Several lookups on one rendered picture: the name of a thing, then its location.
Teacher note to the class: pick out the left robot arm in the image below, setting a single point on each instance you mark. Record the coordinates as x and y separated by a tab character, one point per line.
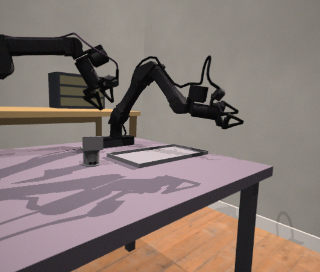
143	76

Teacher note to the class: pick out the white l-shaped bracket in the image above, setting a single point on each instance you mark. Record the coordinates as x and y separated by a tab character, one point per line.
92	143

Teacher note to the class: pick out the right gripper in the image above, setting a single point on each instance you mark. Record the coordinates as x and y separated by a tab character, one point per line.
92	80

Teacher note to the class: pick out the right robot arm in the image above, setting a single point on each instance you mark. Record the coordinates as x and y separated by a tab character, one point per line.
67	46

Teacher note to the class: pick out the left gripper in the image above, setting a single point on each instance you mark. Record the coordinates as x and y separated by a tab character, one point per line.
214	111

